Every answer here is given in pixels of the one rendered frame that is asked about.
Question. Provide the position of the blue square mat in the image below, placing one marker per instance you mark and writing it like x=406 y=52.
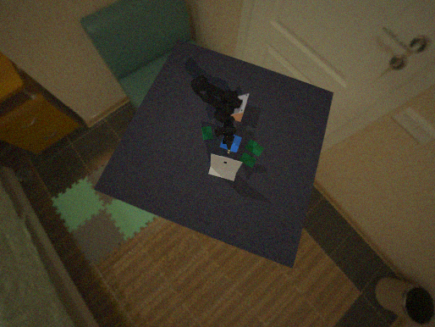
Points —
x=235 y=145

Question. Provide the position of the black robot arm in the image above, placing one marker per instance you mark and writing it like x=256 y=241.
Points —
x=223 y=108

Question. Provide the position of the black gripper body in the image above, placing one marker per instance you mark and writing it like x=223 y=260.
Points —
x=229 y=130

